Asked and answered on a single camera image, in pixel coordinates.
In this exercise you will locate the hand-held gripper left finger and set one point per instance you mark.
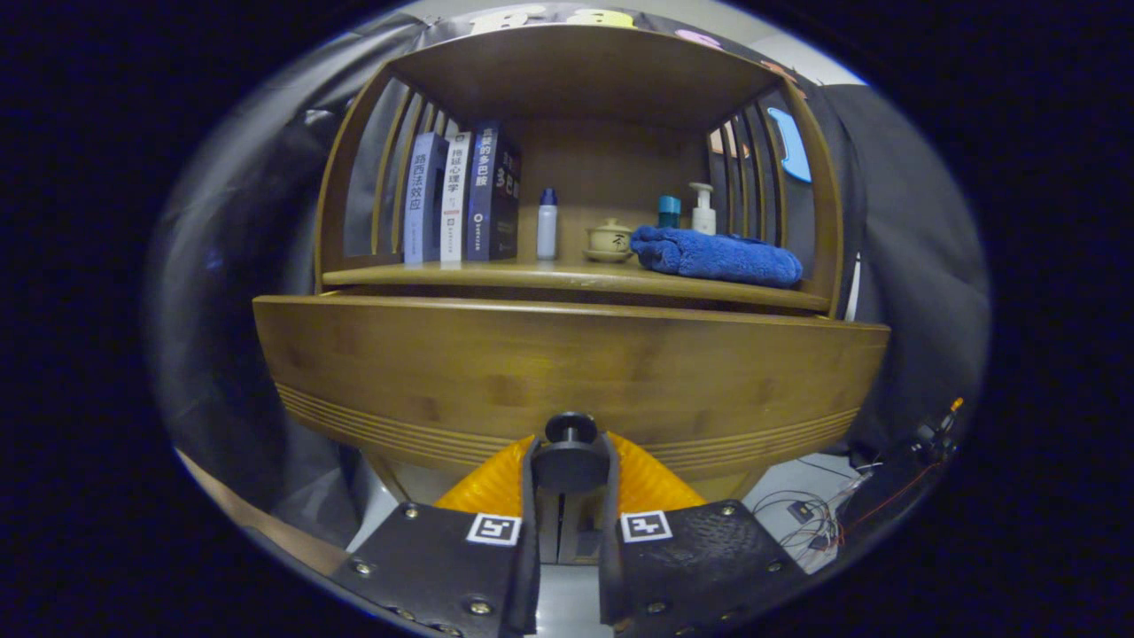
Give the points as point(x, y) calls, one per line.
point(530, 585)

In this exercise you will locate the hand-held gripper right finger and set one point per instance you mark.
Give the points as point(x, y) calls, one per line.
point(609, 576)

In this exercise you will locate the wooden drawer with black knob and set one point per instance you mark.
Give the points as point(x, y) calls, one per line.
point(532, 363)

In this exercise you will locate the wooden countertop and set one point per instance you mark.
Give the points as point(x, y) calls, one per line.
point(496, 275)

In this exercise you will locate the wooden cabinet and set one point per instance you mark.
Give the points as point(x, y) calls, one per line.
point(585, 80)

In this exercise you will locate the dark equipment with orange tip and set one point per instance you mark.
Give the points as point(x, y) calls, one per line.
point(895, 478)

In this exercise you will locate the beige lidded teacup with saucer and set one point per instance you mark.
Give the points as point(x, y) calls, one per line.
point(609, 241)

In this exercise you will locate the blue folded towel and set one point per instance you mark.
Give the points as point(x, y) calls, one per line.
point(718, 257)

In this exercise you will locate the white bottle with blue cap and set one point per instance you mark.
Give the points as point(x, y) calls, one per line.
point(547, 230)

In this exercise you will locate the teal bottle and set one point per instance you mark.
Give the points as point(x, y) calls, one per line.
point(669, 213)

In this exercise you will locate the white pump bottle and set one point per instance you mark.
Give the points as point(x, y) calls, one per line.
point(703, 217)

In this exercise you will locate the white stand pole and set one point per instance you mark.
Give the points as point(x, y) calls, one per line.
point(853, 288)

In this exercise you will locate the dark navy book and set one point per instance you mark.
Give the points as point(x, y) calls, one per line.
point(492, 195)

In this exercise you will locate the white book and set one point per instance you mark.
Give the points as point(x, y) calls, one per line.
point(455, 199)

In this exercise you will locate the light blue book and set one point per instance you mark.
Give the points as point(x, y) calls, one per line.
point(421, 204)

